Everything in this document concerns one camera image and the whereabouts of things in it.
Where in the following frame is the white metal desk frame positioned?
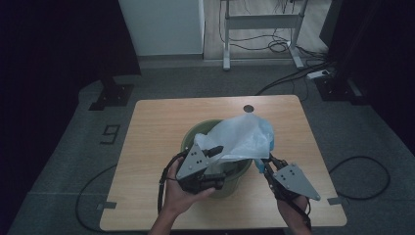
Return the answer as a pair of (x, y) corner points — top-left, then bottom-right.
(219, 0), (309, 71)

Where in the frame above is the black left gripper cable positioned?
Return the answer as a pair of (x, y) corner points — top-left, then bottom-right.
(157, 149), (191, 215)

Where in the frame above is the white plastic bag blue edge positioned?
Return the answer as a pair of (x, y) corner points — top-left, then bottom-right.
(194, 112), (276, 174)

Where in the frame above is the black stand base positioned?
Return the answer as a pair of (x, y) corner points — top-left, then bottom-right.
(88, 75), (135, 112)
(313, 75), (370, 106)

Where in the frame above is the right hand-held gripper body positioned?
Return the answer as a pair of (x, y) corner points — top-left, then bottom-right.
(267, 163), (322, 202)

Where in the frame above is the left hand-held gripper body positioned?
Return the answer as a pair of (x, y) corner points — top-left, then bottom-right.
(175, 143), (215, 196)

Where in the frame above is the white cabinet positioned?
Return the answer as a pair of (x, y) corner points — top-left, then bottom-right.
(117, 0), (206, 57)

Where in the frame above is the thick black cable bundle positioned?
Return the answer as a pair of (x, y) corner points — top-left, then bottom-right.
(254, 61), (336, 97)

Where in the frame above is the white power strip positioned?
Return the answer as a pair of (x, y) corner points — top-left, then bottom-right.
(306, 69), (333, 80)

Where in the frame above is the tangle of thin black cables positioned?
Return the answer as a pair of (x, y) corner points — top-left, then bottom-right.
(217, 0), (327, 60)

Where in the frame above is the black looped floor cable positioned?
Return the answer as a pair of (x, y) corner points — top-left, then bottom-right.
(328, 155), (392, 201)

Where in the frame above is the person's left hand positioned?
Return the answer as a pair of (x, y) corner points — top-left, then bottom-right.
(161, 158), (217, 218)

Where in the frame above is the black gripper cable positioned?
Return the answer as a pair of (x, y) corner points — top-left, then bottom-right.
(292, 195), (312, 229)
(157, 149), (191, 215)

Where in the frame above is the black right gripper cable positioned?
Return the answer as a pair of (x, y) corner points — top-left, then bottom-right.
(292, 195), (312, 229)

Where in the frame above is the person's right hand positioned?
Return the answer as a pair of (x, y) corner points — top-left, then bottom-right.
(276, 195), (313, 235)

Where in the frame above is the dark curtain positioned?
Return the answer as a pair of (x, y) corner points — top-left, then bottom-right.
(0, 0), (142, 229)
(318, 0), (415, 156)

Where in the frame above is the grey tape piece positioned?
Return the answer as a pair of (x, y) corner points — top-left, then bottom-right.
(327, 196), (347, 207)
(96, 201), (117, 211)

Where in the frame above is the green plastic trash bin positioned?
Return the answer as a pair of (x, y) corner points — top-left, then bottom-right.
(180, 118), (254, 200)

